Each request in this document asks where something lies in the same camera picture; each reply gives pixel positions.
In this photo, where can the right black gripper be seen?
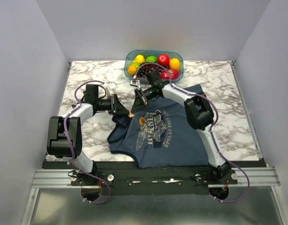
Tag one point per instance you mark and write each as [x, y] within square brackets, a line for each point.
[138, 104]

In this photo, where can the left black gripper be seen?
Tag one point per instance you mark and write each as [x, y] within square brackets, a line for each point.
[116, 106]

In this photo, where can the blue printed tank top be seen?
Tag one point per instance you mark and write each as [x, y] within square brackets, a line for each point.
[166, 138]

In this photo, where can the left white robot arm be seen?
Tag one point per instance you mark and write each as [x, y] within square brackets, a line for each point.
[64, 138]

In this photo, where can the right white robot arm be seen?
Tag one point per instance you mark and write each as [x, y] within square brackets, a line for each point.
[200, 112]

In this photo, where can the orange fruit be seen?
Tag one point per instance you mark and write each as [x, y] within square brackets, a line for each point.
[132, 70]

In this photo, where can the dark grape bunch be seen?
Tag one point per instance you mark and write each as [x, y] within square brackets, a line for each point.
[146, 68]

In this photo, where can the light green fruit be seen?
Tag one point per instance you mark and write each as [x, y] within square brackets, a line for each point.
[136, 65]

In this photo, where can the red pomegranate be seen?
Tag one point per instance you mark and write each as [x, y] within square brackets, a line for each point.
[169, 73]

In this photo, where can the yellow lemon left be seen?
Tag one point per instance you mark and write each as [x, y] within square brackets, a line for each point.
[139, 59]

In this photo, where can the yellow lemon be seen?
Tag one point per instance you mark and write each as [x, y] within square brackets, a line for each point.
[174, 64]
[139, 59]

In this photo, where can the green lime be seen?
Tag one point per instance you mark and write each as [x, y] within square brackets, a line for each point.
[151, 58]

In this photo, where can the teal plastic fruit container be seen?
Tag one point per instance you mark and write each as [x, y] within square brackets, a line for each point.
[168, 65]

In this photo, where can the red apple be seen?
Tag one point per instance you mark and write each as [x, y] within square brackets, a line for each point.
[164, 60]

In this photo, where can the yellow lemon right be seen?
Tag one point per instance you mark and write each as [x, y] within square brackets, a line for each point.
[174, 64]

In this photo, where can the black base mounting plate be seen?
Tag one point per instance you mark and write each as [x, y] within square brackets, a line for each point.
[112, 176]

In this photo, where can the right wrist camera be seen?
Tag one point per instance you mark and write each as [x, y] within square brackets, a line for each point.
[135, 83]

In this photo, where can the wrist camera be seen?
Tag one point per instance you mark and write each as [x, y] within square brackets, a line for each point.
[109, 89]
[135, 83]

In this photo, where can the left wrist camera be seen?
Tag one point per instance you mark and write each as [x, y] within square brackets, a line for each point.
[109, 89]

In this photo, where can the aluminium rail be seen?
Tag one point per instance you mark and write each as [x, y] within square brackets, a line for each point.
[259, 177]

